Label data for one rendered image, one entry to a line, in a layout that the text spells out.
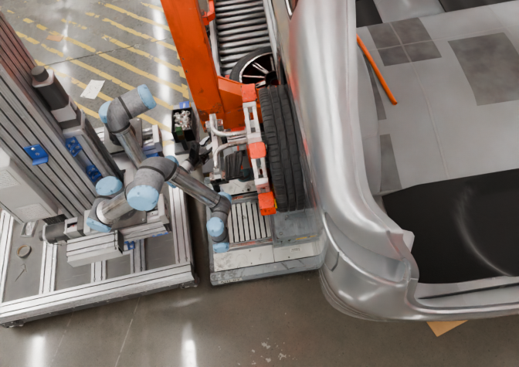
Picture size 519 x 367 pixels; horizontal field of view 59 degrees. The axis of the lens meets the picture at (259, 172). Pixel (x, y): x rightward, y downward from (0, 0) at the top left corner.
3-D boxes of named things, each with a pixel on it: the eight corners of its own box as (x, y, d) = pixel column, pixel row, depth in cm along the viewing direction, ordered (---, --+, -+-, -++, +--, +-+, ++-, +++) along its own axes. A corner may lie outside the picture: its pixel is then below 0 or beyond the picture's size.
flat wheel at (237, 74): (338, 111, 327) (339, 87, 308) (254, 147, 318) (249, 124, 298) (296, 56, 364) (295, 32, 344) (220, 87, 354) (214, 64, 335)
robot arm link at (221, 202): (140, 149, 196) (222, 202, 223) (132, 170, 190) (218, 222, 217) (156, 141, 189) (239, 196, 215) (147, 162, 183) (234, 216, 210)
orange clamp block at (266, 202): (273, 198, 229) (276, 213, 224) (258, 201, 229) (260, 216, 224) (273, 191, 223) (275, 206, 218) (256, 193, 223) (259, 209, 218)
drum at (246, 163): (267, 170, 243) (264, 154, 232) (228, 176, 244) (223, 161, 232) (264, 149, 251) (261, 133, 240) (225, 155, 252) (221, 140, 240)
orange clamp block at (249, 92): (258, 100, 233) (255, 83, 232) (242, 103, 233) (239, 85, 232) (258, 100, 240) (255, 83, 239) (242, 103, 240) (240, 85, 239)
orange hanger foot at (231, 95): (307, 116, 295) (306, 76, 267) (228, 129, 296) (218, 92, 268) (303, 97, 305) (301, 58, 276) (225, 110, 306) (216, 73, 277)
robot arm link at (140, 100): (116, 102, 256) (117, 96, 204) (140, 90, 259) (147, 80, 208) (127, 121, 259) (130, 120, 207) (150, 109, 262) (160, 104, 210)
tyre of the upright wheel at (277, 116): (307, 73, 205) (297, 87, 271) (256, 81, 206) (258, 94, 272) (330, 216, 210) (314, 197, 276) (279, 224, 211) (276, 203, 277)
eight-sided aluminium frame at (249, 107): (276, 221, 248) (265, 163, 204) (263, 223, 248) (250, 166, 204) (262, 143, 279) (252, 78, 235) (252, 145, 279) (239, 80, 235)
